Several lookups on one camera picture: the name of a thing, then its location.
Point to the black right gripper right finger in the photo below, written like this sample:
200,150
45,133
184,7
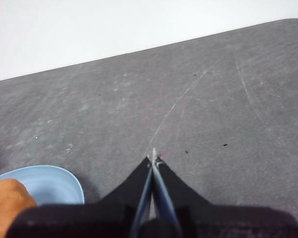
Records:
213,220

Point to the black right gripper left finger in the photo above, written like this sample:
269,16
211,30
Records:
89,220

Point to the brown potato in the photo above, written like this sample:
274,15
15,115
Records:
5,203

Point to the light blue round plate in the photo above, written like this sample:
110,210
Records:
54,183

